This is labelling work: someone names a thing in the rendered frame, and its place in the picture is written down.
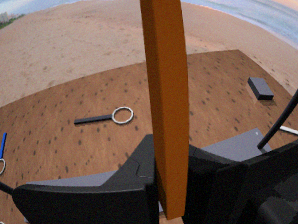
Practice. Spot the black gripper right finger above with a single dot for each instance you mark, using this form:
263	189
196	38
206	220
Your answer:
218	188

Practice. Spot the orange handle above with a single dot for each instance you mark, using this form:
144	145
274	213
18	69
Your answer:
168	86

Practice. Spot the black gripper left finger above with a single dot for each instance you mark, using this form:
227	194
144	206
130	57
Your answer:
130	196

